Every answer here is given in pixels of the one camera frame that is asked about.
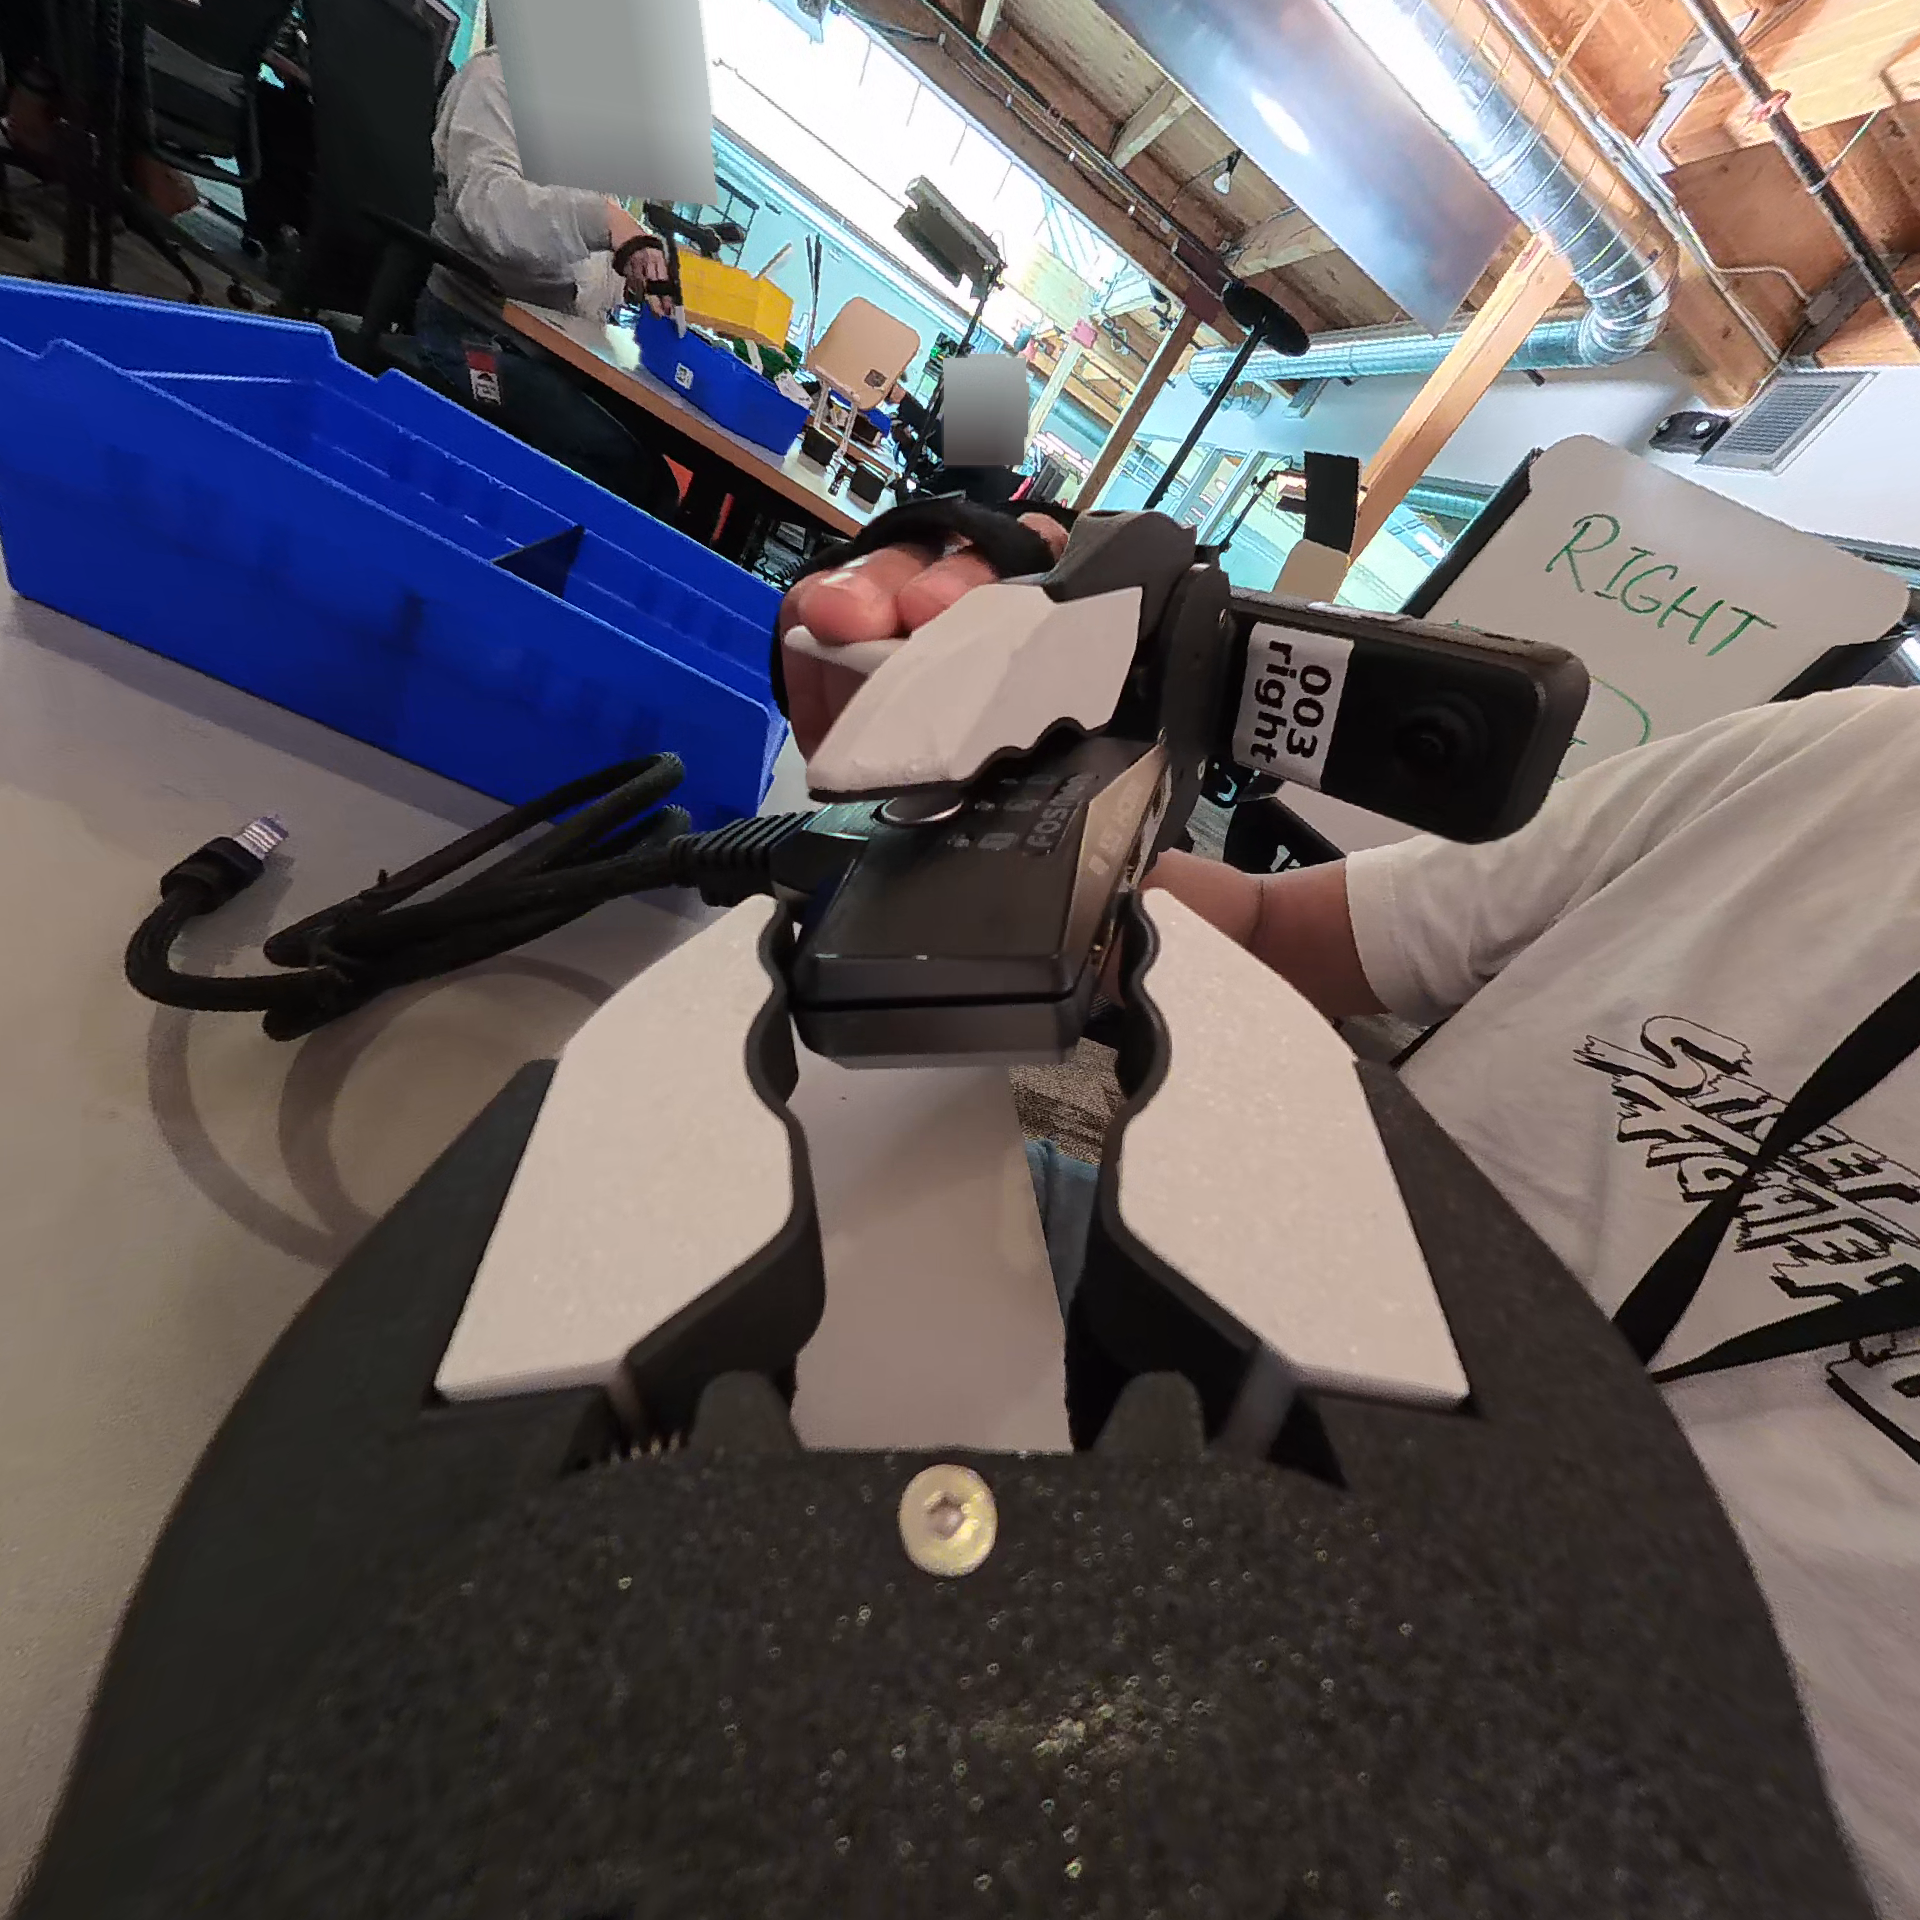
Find person's right hand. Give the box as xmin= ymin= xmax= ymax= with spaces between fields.
xmin=776 ymin=513 xmax=1078 ymax=771

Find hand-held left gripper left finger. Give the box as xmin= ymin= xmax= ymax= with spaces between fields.
xmin=432 ymin=901 xmax=828 ymax=1406

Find small yellow bin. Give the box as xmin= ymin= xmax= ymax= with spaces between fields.
xmin=679 ymin=247 xmax=797 ymax=350

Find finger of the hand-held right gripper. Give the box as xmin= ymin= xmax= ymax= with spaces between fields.
xmin=806 ymin=583 xmax=1155 ymax=801

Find black grey adapter hub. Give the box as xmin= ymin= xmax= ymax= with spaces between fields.
xmin=122 ymin=748 xmax=1149 ymax=1071

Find black divider of blue bin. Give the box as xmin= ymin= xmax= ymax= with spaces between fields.
xmin=492 ymin=526 xmax=589 ymax=603

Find person's denim legs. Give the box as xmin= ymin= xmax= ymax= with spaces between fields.
xmin=1023 ymin=1137 xmax=1106 ymax=1338

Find small blue bin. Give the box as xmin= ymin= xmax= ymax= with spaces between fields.
xmin=635 ymin=302 xmax=811 ymax=455

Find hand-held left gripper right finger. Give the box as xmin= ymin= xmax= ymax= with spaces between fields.
xmin=1090 ymin=887 xmax=1476 ymax=1412

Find person's white shirt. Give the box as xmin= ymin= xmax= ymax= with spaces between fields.
xmin=1342 ymin=684 xmax=1920 ymax=1920

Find black lanyard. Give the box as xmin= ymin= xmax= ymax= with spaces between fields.
xmin=1614 ymin=1021 xmax=1920 ymax=1370

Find whiteboard with green writing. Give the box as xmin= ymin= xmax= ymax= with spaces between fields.
xmin=1402 ymin=437 xmax=1914 ymax=817

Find black floor lamp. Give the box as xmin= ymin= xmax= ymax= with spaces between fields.
xmin=1164 ymin=277 xmax=1308 ymax=513

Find blue plastic bin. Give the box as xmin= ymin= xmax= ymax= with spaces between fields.
xmin=0 ymin=277 xmax=791 ymax=830

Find person's right forearm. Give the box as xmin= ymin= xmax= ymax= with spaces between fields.
xmin=1147 ymin=844 xmax=1356 ymax=1027

